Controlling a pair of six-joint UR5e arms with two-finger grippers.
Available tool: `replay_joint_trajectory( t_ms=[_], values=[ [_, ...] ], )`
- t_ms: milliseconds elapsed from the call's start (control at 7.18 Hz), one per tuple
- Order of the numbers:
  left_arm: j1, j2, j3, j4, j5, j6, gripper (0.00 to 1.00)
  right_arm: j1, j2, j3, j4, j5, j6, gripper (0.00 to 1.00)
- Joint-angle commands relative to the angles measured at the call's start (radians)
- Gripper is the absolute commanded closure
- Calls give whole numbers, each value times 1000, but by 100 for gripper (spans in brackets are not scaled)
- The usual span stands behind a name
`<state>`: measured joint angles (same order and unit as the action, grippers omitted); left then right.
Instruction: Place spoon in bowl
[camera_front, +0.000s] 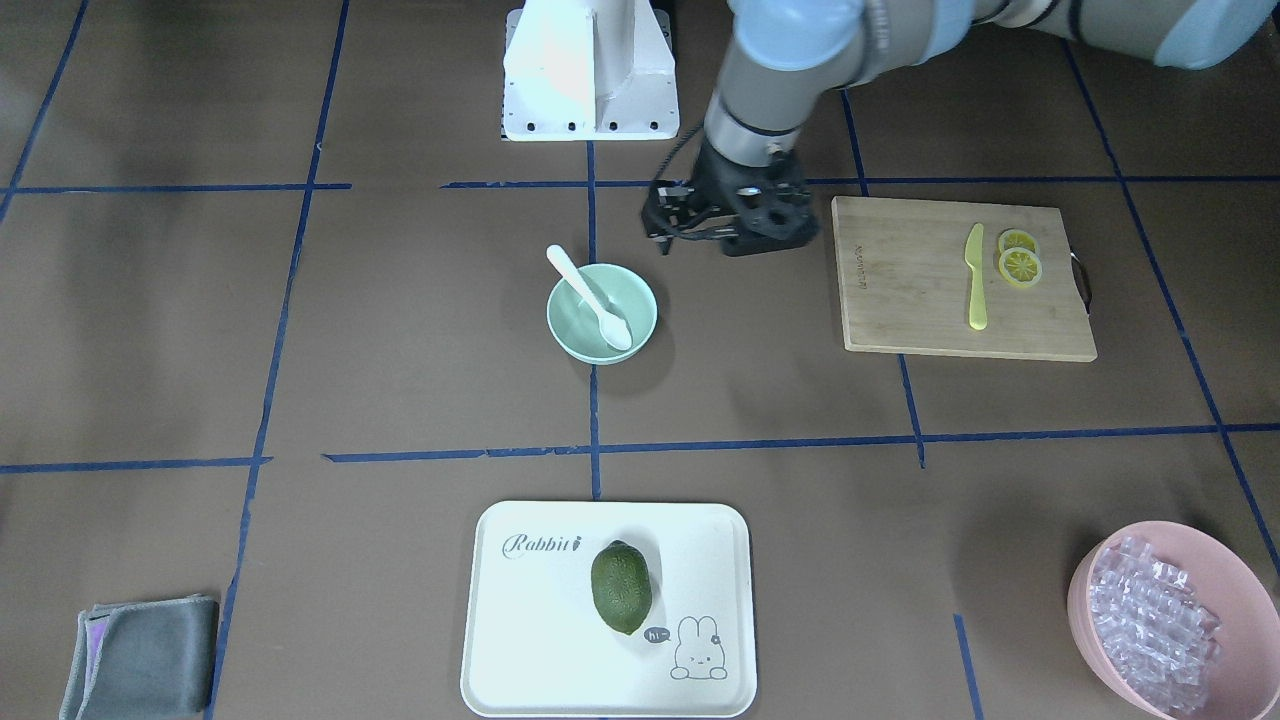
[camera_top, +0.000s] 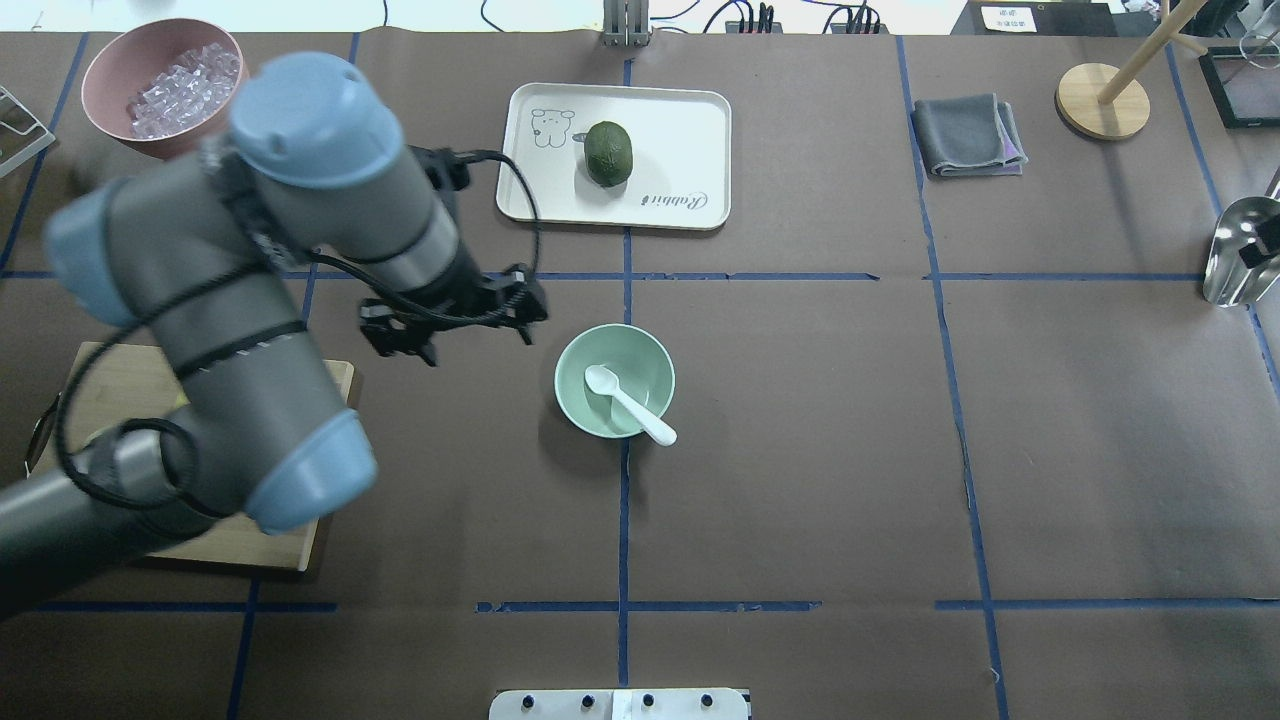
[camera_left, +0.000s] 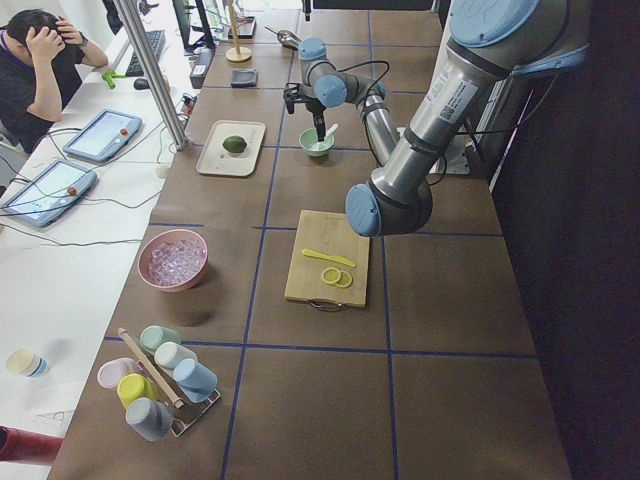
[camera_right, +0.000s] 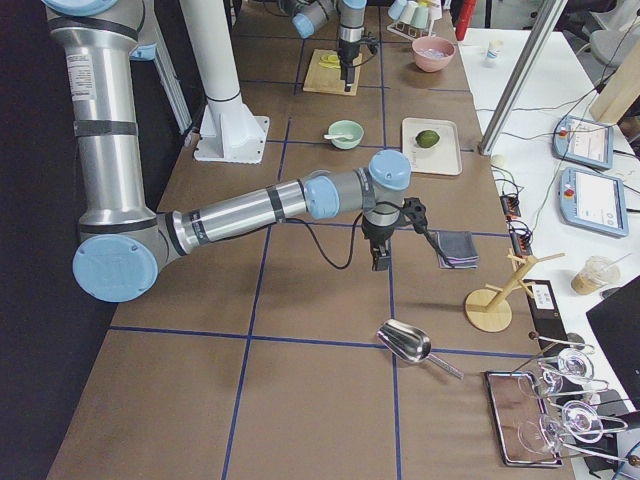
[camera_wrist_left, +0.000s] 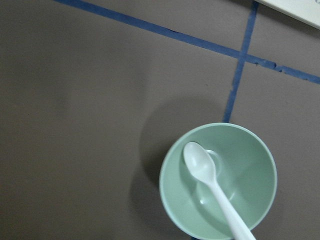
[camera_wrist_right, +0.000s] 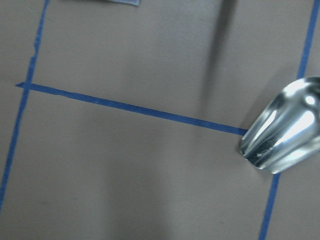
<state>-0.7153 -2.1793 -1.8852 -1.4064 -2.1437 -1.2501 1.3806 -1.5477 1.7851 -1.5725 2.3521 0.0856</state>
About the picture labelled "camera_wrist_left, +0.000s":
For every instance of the mint green bowl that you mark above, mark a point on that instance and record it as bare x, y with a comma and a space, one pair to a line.
246, 172

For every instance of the cream rabbit tray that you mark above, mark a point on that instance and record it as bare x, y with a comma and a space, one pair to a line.
306, 11

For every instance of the white plastic spoon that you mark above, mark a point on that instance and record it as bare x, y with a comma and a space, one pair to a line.
201, 166

